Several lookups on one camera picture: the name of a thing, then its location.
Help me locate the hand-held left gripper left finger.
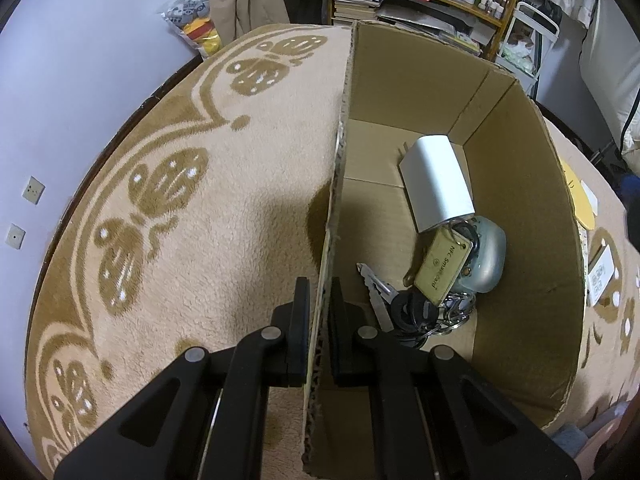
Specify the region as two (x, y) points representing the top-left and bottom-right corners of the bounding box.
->
(52, 276), (312, 480)

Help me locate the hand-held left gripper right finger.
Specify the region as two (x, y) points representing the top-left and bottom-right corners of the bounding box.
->
(326, 276), (582, 480)

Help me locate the key bunch with yellow tag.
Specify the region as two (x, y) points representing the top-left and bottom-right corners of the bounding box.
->
(356, 227), (476, 348)

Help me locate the grey earbuds case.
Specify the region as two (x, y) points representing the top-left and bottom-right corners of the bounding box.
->
(450, 215), (507, 293)

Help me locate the white charger plug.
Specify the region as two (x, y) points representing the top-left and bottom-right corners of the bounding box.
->
(398, 135), (477, 233)

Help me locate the cardboard box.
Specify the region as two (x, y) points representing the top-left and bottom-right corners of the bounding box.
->
(300, 20), (587, 478)

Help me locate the white button card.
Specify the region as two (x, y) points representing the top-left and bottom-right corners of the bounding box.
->
(586, 245), (616, 307)

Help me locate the small white card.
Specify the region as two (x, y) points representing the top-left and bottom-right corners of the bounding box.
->
(580, 180), (600, 211)

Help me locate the wooden shelf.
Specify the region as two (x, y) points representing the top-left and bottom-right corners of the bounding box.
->
(327, 0), (531, 63)

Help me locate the bag of plush toys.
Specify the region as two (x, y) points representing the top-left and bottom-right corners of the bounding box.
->
(161, 0), (223, 58)

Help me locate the stack of books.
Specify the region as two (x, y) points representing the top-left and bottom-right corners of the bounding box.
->
(331, 0), (483, 56)

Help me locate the white trolley cart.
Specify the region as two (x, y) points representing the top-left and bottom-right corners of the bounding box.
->
(495, 0), (563, 98)

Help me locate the white down coat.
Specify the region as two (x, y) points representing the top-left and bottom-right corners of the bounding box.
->
(580, 0), (640, 161)

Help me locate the wall socket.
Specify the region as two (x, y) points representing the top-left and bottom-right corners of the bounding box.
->
(24, 176), (46, 206)
(5, 222), (27, 250)

